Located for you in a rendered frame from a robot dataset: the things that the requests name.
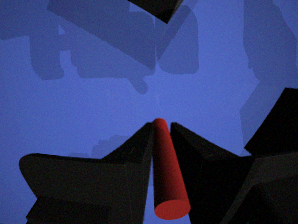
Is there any red peg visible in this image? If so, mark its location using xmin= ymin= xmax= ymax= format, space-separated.
xmin=152 ymin=119 xmax=192 ymax=220

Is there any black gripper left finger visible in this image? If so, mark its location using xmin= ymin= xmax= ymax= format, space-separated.
xmin=19 ymin=123 xmax=153 ymax=224

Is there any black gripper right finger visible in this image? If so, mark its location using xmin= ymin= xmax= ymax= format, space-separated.
xmin=170 ymin=123 xmax=298 ymax=224

